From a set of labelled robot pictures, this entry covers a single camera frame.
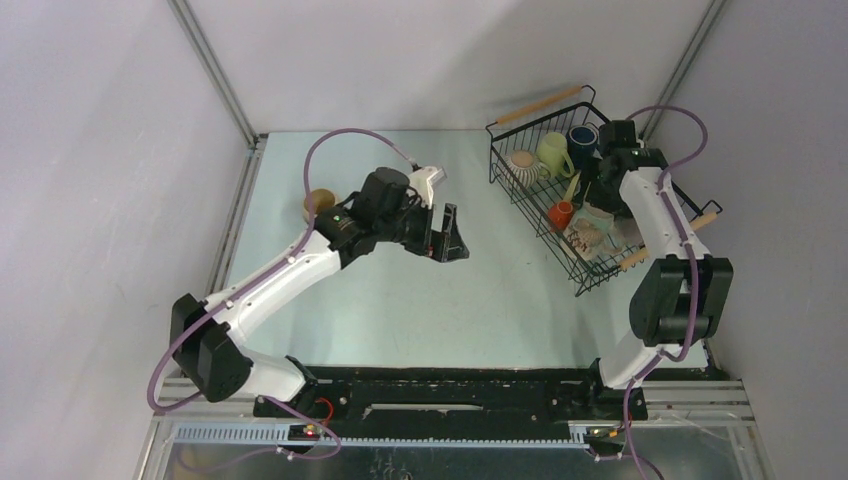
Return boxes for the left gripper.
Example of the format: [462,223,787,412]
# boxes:
[376,195,468,263]

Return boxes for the beige ceramic cup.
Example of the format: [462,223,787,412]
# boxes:
[302,188,340,223]

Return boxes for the black wire dish rack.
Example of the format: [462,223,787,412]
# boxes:
[486,101,733,314]

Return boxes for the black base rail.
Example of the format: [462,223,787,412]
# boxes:
[291,366,648,443]

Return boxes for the orange small cup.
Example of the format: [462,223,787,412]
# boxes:
[547,201,576,232]

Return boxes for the dark blue mug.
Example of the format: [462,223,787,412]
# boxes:
[566,125,599,163]

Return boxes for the floral patterned mug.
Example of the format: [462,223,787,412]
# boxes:
[560,202,626,262]

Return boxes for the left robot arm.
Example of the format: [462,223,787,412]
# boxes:
[166,166,470,417]

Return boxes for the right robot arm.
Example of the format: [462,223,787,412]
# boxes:
[581,119,733,418]

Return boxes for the white ribbed cup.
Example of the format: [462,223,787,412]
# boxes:
[507,150,551,188]

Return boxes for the light green mug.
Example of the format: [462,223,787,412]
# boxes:
[536,132,577,178]

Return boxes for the yellow mug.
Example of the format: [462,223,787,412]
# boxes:
[562,171,581,202]

